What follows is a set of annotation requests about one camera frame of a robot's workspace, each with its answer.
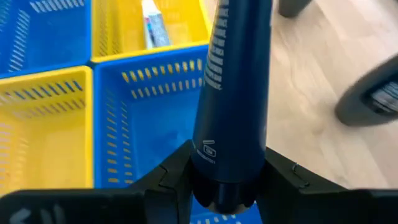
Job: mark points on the yellow slotted plastic basket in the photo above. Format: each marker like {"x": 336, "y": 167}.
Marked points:
{"x": 124, "y": 31}
{"x": 46, "y": 140}

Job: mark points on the dark blue toiletry tube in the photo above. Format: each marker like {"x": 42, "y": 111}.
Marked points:
{"x": 233, "y": 109}

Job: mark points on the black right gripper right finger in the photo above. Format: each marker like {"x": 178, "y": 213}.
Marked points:
{"x": 311, "y": 205}

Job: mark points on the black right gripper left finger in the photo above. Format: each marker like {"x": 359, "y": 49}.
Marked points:
{"x": 77, "y": 208}

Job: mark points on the small white toothpaste tube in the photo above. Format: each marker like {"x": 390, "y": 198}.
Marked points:
{"x": 157, "y": 28}

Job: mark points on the blue slotted plastic basket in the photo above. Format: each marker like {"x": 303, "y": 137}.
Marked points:
{"x": 56, "y": 37}
{"x": 155, "y": 124}

